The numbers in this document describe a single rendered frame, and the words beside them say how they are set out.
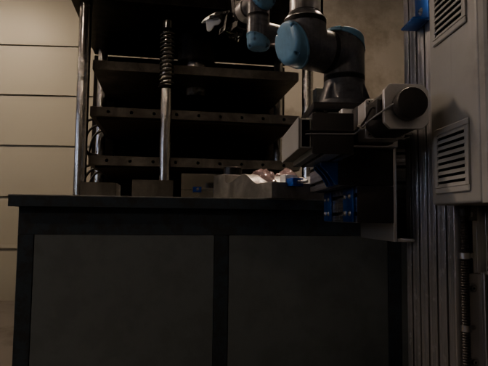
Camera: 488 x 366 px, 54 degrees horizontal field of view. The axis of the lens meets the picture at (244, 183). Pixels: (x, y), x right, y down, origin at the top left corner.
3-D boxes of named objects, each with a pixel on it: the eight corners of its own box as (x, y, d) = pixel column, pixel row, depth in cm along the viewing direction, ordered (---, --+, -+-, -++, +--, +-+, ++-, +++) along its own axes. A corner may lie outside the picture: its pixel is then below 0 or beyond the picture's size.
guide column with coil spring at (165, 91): (168, 274, 236) (173, 19, 246) (156, 274, 235) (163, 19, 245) (168, 272, 242) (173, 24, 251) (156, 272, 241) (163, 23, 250)
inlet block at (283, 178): (314, 189, 155) (314, 173, 156) (301, 189, 153) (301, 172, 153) (292, 191, 167) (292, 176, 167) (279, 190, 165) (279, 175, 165)
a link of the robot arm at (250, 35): (283, 49, 154) (283, 16, 155) (253, 43, 149) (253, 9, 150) (270, 56, 161) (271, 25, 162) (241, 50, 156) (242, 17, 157)
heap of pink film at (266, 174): (308, 184, 179) (308, 164, 180) (267, 183, 171) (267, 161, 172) (273, 188, 202) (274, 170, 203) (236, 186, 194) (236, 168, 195)
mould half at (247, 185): (335, 200, 170) (335, 169, 170) (271, 197, 158) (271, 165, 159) (266, 202, 214) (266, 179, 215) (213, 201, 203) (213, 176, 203)
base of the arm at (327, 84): (379, 106, 128) (378, 70, 129) (323, 104, 128) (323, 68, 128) (362, 118, 143) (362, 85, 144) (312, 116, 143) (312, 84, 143)
